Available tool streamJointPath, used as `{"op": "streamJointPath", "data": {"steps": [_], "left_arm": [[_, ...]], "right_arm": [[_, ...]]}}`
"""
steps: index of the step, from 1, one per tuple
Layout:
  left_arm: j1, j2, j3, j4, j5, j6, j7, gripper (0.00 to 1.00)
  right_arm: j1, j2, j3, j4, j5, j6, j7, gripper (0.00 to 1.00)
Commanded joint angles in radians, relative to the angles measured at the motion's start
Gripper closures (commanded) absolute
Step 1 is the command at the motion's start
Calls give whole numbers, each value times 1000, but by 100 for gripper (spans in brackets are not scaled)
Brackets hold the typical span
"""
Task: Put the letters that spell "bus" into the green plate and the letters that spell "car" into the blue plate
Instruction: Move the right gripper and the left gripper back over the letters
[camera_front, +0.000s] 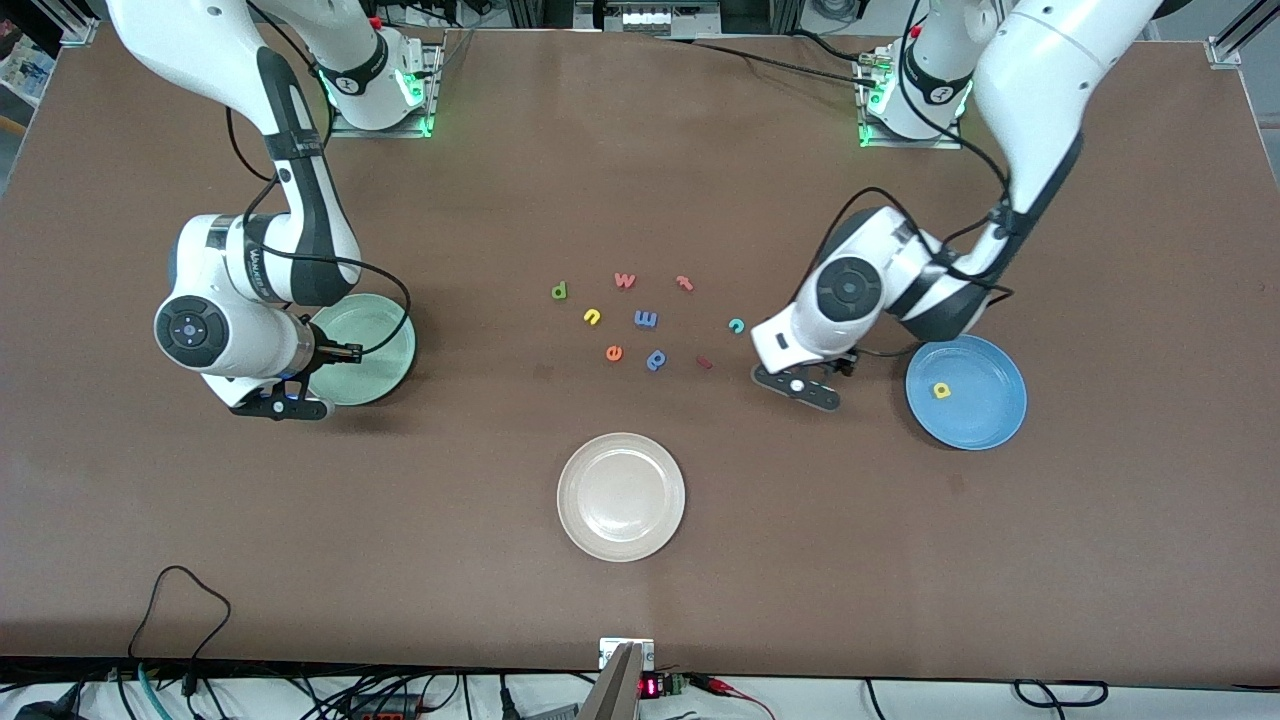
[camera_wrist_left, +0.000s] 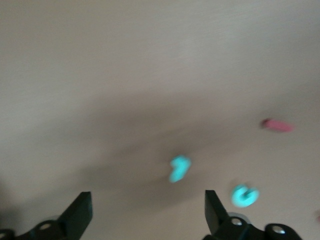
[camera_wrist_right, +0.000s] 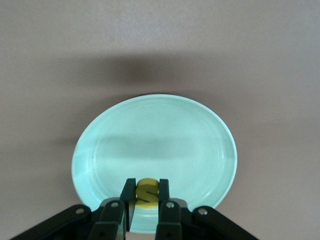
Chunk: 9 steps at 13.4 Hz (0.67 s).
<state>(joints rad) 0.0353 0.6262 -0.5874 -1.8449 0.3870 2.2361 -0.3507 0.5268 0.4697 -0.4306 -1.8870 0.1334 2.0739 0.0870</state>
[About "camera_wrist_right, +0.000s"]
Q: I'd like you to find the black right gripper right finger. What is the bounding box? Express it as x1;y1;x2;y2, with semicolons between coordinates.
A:
154;178;258;240

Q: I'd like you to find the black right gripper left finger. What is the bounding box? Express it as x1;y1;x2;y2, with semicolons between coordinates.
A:
8;177;137;240

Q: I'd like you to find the yellow letter s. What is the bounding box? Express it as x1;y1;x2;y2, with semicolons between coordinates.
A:
134;177;160;210

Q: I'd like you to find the green plate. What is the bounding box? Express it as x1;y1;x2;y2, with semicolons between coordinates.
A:
71;93;238;235

